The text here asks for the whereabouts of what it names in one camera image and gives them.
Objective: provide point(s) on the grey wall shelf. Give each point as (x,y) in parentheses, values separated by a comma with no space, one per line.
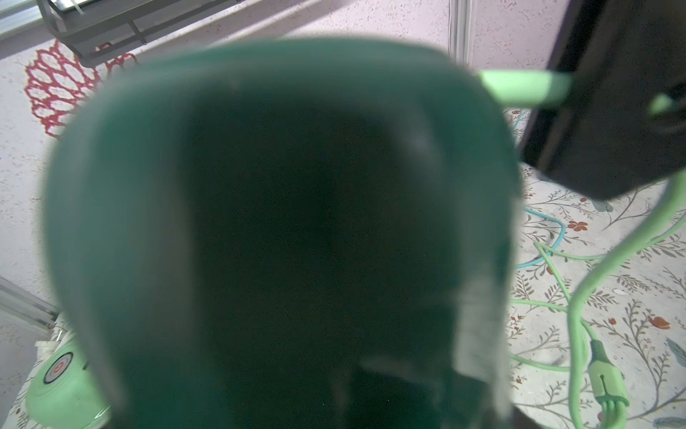
(99,31)

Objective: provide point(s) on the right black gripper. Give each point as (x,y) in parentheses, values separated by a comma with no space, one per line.
(621,124)

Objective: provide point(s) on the light green cordless grinder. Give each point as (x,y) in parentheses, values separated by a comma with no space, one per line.
(64,393)

